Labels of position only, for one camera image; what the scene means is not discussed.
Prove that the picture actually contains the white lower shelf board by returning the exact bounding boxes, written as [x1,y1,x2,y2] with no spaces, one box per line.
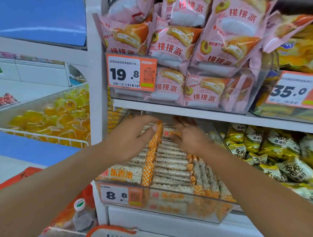
[108,205,264,237]

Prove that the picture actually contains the large orange white price tag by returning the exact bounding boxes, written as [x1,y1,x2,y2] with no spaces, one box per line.
[106,53,157,92]

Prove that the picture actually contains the tilted orange white price tag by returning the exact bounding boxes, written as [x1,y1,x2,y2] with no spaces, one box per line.
[265,70,313,109]

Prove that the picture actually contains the pile of pink cake packets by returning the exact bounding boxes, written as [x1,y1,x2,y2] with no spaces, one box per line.
[92,0,279,113]

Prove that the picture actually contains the person's right forearm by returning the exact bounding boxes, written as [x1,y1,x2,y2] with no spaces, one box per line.
[197,144,313,237]

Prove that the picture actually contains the person's right hand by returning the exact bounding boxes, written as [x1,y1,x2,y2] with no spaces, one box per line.
[171,116,216,159]

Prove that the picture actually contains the clear bin of yellow packets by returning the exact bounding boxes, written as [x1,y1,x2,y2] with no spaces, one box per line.
[251,50,313,124]

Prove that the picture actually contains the white shelf board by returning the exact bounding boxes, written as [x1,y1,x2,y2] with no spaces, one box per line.
[108,205,264,237]
[112,99,313,134]

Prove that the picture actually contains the small orange white price tag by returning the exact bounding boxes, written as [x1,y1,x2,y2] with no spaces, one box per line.
[99,183,145,208]

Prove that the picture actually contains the pile of yellow green packets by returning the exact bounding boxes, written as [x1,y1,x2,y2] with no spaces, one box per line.
[210,123,313,204]

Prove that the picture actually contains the person's left forearm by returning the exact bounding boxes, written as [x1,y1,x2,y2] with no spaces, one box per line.
[0,142,116,237]

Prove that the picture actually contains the row of rice cracker packs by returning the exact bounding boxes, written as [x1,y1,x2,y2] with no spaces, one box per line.
[97,122,237,220]

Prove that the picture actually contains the orange plastic bag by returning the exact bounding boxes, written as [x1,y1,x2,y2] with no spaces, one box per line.
[0,167,98,237]

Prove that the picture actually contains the blue sign panel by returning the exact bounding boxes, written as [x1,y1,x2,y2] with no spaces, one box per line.
[0,0,87,47]

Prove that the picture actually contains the pile of yellow orange packets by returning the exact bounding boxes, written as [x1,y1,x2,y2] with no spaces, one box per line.
[254,13,313,118]

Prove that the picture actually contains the clear plastic cake bin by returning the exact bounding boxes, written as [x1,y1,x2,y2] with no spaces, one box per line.
[109,50,279,115]

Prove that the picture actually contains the clear bottle with green cap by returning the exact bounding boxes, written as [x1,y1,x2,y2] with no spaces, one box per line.
[72,198,96,233]

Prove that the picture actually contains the orange checked rice cracker packet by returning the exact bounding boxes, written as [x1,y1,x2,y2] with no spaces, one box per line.
[143,121,182,140]

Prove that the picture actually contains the red snack packets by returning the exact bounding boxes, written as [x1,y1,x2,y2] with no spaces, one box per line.
[0,93,19,107]

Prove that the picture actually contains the person's left hand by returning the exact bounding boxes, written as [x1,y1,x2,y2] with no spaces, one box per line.
[105,115,160,164]

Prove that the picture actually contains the white chest freezer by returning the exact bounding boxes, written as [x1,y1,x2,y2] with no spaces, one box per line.
[0,57,87,103]

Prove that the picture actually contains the clear plastic cracker bin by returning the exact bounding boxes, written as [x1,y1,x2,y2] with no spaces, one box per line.
[94,110,245,224]

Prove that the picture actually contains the orange rimmed white bag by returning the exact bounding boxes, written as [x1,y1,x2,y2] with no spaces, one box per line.
[85,225,138,237]

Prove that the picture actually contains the white shelf upright post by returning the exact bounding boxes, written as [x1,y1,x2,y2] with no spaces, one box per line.
[84,0,110,224]

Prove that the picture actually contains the white wire basket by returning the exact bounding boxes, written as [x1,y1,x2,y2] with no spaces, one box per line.
[0,83,91,148]

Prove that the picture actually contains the pile of yellow jelly cups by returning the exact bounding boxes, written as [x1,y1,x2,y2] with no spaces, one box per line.
[7,84,91,148]

